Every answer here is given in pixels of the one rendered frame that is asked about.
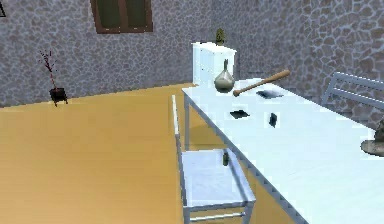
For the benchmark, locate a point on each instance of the white chair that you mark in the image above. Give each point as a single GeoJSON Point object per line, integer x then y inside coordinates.
{"type": "Point", "coordinates": [353, 91]}
{"type": "Point", "coordinates": [213, 180]}

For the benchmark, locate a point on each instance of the grey round vase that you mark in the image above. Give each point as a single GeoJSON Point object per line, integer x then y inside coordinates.
{"type": "Point", "coordinates": [224, 81]}

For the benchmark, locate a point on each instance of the white cupboard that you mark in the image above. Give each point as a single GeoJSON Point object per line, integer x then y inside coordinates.
{"type": "Point", "coordinates": [210, 61]}

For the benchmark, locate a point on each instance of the white table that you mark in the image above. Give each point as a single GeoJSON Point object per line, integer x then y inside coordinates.
{"type": "Point", "coordinates": [300, 150]}

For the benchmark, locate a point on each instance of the dark grey flat object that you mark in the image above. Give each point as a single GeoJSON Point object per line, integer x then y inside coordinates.
{"type": "Point", "coordinates": [269, 94]}

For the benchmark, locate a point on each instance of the grey brimmed hat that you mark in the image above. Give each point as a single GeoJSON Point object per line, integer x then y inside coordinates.
{"type": "Point", "coordinates": [376, 143]}

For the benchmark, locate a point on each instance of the small dark green bottle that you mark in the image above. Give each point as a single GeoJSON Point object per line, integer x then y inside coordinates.
{"type": "Point", "coordinates": [225, 159]}

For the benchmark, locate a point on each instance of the small green plant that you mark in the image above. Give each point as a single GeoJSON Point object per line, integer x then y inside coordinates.
{"type": "Point", "coordinates": [220, 36]}

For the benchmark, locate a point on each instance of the brown framed window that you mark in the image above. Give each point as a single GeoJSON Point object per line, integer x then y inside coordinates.
{"type": "Point", "coordinates": [121, 15]}

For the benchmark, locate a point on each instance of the black flat square object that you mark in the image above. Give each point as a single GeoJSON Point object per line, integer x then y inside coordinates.
{"type": "Point", "coordinates": [239, 114]}

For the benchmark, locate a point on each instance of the red twig plant black pot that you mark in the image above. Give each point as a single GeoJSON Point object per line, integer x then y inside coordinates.
{"type": "Point", "coordinates": [58, 93]}

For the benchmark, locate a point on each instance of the wooden baseball bat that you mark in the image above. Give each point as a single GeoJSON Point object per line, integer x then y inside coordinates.
{"type": "Point", "coordinates": [263, 82]}

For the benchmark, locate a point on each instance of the small black upright object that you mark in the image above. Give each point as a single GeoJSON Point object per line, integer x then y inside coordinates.
{"type": "Point", "coordinates": [273, 119]}

